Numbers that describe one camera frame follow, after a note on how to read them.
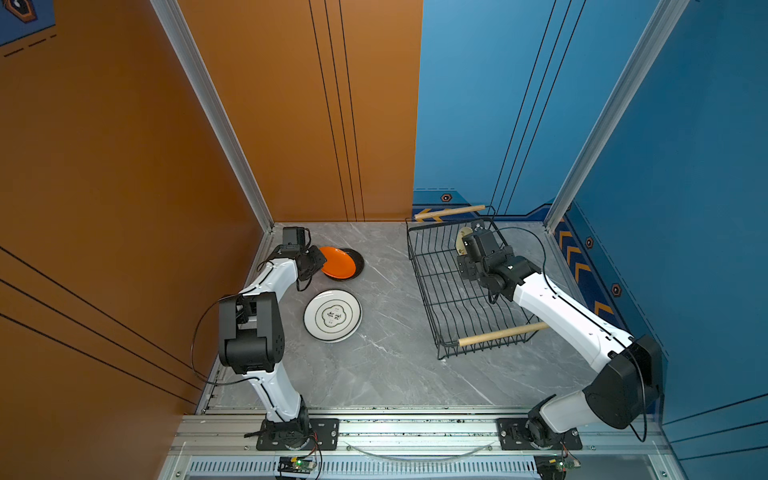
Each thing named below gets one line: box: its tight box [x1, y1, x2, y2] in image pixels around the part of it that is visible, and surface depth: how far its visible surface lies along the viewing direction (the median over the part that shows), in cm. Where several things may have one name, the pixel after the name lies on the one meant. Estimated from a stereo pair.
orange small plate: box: [320, 246, 356, 279], surface depth 105 cm
